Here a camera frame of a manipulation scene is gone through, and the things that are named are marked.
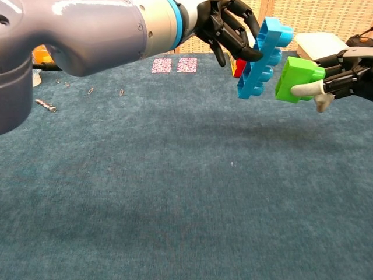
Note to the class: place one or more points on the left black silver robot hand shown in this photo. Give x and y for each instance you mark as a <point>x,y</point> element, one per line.
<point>224,26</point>

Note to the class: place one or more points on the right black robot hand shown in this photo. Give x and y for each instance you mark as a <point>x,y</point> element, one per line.
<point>346,78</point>

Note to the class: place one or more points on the blue toy brick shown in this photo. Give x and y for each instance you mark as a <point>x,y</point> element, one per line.
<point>266,41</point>

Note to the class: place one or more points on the green toy brick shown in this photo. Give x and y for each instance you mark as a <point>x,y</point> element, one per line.
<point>294,76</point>

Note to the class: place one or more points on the left grey silver robot arm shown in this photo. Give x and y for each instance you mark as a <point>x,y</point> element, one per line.
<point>96,32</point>

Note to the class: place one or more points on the black device with orange mark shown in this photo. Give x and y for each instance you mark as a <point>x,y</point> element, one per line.
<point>361,39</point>

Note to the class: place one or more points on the cream lidded food container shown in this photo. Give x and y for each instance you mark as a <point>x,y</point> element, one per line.
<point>320,43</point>

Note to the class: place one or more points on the yellow red snack package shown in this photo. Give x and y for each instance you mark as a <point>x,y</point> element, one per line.
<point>239,68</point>

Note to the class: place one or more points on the pink patterned card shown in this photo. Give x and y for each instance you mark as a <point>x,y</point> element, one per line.
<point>187,65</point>
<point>161,66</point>

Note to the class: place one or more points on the woven wooden folding screen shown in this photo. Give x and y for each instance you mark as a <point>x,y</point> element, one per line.
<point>320,14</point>

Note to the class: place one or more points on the teal fuzzy tablecloth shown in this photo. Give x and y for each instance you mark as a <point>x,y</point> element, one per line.
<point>204,189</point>

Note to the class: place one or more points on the orange jelly cup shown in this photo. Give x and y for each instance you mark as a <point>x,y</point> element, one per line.
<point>40,54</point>

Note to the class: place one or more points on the stacked white paper cups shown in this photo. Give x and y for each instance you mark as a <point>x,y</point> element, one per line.
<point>37,80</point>

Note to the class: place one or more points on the crumpled silver foil wrapper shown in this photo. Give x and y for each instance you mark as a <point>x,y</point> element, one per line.
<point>45,105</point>

